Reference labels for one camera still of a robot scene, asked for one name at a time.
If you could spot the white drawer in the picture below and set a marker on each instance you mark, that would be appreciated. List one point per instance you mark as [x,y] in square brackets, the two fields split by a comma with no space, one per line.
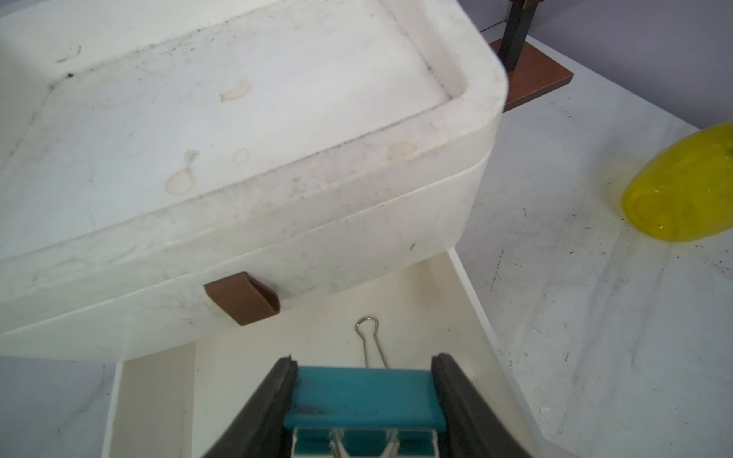
[177,402]

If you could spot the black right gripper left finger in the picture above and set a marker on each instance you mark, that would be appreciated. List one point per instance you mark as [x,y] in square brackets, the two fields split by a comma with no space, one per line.
[258,430]

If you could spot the white plastic drawer unit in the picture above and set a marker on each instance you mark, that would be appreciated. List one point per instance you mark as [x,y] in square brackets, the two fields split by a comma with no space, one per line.
[153,153]

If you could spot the brown wooden stepped stand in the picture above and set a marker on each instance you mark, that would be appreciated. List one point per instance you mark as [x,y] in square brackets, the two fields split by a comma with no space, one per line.
[531,72]

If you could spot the teal binder clip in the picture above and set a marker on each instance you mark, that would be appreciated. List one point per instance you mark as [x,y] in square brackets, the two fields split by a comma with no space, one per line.
[374,411]

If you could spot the yellow spray bottle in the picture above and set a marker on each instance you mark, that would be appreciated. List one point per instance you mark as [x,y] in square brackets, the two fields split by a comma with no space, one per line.
[685,193]

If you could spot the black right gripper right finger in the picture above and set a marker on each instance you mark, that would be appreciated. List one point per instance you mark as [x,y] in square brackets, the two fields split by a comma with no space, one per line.
[472,428]

